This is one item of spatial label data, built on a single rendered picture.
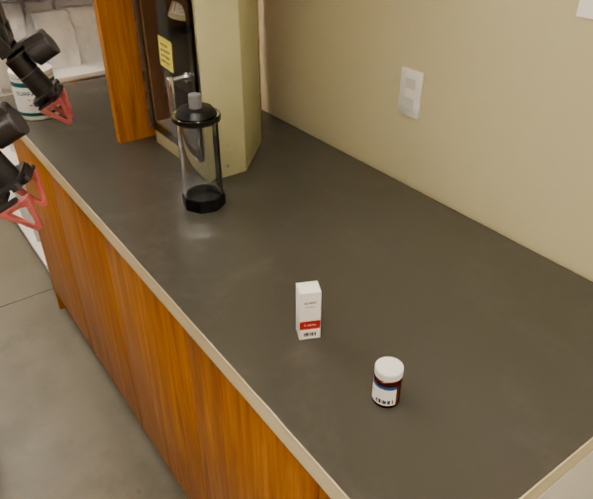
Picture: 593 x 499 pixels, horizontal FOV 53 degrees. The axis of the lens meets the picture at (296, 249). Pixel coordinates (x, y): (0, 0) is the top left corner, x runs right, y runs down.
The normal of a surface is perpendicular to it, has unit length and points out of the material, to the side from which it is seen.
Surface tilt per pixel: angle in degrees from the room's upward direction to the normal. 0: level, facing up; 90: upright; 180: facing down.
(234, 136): 90
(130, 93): 90
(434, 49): 90
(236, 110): 90
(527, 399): 0
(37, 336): 0
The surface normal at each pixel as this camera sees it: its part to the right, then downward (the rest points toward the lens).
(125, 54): 0.58, 0.44
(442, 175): -0.81, 0.32
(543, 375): 0.00, -0.84
